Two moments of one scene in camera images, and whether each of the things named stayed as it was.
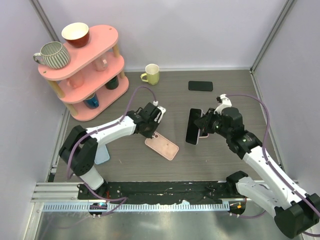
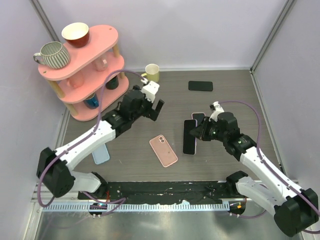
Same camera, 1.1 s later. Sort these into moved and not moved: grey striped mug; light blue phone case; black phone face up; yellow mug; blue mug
Moved: black phone face up
Not moved: light blue phone case; blue mug; yellow mug; grey striped mug
